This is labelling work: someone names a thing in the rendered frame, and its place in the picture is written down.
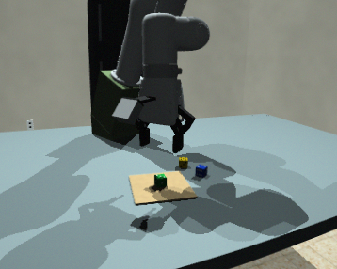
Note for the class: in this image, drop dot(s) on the blue die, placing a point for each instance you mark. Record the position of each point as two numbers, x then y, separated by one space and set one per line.
201 171

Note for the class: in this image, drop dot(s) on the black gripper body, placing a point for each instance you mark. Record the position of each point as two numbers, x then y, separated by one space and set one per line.
168 93

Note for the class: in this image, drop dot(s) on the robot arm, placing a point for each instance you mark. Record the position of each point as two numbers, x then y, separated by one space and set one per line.
160 34

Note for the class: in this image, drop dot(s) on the green die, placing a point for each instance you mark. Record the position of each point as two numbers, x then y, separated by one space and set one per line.
160 180

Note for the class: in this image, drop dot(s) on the tan square mat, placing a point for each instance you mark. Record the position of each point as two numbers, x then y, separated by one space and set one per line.
145 191

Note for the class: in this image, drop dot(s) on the yellow die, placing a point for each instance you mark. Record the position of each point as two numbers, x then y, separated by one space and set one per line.
183 162

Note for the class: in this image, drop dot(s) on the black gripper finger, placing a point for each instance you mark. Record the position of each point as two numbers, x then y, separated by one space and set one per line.
178 138
144 132

